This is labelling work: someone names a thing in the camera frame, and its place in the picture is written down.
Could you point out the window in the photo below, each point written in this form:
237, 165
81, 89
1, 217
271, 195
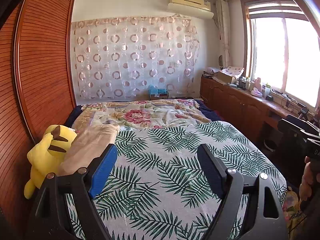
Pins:
287, 55

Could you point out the small cardboard box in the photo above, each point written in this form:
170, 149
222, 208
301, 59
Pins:
160, 96

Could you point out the palm leaf bed sheet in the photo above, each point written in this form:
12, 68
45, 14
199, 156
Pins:
175, 155

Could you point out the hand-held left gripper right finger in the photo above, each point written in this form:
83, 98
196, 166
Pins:
212, 172

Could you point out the person's right hand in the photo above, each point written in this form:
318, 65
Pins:
306, 180

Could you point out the white bottle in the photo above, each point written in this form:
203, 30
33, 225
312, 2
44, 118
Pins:
268, 90

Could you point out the stack of white papers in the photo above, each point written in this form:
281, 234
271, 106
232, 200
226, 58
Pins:
211, 72

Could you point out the wooden low cabinet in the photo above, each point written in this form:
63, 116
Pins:
240, 105

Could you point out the yellow plush toy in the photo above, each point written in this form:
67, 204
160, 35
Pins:
45, 160

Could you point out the floral blanket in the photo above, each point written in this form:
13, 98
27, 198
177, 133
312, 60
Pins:
140, 115

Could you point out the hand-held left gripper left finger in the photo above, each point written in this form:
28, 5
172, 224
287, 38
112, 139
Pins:
103, 170

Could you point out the pink dotted cloth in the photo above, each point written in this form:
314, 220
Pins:
233, 70

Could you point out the small black box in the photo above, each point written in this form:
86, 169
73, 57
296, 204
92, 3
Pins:
269, 98

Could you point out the beige printed t-shirt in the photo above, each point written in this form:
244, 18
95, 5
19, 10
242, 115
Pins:
87, 142

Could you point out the yellow floral cloth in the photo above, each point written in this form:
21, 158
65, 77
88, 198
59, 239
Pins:
293, 205

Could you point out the wooden slatted wardrobe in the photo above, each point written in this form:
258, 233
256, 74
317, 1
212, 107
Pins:
42, 67

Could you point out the pink figurine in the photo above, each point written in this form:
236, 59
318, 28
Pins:
257, 88

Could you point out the pale window curtain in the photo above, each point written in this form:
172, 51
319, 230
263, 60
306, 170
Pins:
223, 32

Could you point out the wall air conditioner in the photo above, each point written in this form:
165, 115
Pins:
190, 3

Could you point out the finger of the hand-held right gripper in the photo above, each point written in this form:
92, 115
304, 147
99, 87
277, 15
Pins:
290, 132

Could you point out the sheer circle-patterned curtain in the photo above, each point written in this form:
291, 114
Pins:
135, 57

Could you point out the open cardboard box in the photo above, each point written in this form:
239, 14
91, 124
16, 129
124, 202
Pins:
225, 78

